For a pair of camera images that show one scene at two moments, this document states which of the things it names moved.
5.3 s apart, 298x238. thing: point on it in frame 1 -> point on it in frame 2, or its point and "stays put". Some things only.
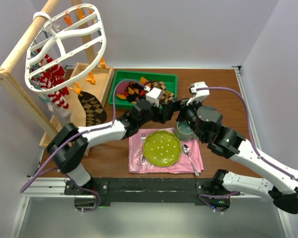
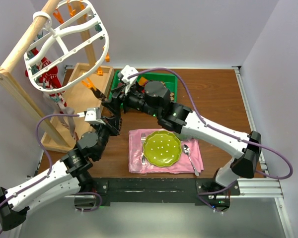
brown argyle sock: x=95 y=113 -> x=99 y=94
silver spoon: x=186 y=150 stays put
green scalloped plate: x=162 y=148 stays put
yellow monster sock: x=142 y=80 stays put
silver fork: x=143 y=138 stays put
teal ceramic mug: x=184 y=132 stays put
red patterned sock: x=56 y=72 -> x=51 y=79
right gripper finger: x=183 y=103 -> x=114 y=103
